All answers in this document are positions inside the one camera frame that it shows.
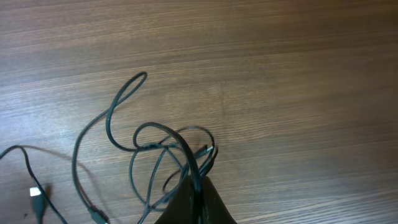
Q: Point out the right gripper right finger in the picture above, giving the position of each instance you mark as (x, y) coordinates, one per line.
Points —
(213, 209)

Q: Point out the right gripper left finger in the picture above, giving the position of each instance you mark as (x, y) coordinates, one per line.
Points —
(180, 208)

